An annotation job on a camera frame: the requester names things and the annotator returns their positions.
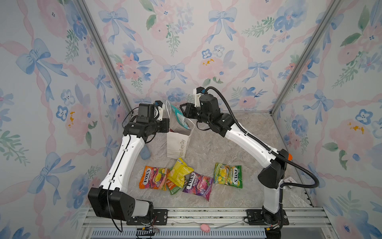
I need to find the light blue oval object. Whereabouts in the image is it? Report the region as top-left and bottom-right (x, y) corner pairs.
(140, 144), (151, 160)

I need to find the teal snack packet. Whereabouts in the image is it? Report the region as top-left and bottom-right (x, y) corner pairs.
(170, 105), (191, 129)

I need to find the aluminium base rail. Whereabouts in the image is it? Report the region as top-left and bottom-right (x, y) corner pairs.
(77, 208), (338, 239)

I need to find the black corrugated cable conduit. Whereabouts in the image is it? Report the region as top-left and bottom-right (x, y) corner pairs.
(205, 86), (320, 189)

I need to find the yellow snack bag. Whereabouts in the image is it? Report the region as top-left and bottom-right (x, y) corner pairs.
(168, 158), (194, 188)

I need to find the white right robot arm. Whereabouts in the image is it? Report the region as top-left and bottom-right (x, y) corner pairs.
(180, 93), (287, 227)

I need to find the green orange snack packet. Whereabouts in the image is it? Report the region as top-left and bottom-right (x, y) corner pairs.
(166, 179), (185, 195)

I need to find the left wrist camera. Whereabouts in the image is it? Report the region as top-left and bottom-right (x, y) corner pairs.
(154, 101), (164, 121)

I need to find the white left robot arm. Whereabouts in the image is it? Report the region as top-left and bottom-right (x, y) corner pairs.
(88, 101), (170, 225)

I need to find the purple Fox's candy bag lower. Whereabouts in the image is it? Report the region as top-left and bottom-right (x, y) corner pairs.
(183, 172), (213, 201)

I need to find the aluminium enclosure frame post left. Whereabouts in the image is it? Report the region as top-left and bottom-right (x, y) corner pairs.
(74, 0), (132, 112)

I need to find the pink small ball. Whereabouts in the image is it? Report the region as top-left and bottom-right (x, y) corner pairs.
(200, 224), (211, 233)

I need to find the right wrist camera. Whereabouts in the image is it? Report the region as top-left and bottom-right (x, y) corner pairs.
(193, 87), (205, 107)

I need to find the white printed paper bag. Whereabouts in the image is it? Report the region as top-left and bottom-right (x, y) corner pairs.
(166, 101), (196, 159)

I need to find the aluminium enclosure frame post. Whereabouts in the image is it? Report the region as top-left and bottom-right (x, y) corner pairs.
(74, 0), (132, 112)
(270, 0), (343, 116)

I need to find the orange Fox's candy bag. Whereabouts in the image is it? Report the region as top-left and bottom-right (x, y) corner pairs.
(139, 166), (170, 191)

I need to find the small white card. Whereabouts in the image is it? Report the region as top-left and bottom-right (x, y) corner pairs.
(284, 177), (297, 189)

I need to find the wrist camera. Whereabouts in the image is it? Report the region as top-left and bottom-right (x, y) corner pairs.
(154, 101), (164, 121)
(193, 87), (205, 107)

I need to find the green yellow Fox's candy bag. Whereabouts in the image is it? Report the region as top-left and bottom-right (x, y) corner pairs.
(213, 163), (243, 189)

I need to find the aluminium enclosure frame post right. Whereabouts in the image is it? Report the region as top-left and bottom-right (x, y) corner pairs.
(270, 0), (343, 116)

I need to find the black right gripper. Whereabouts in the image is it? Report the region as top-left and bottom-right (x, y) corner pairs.
(180, 102), (213, 126)

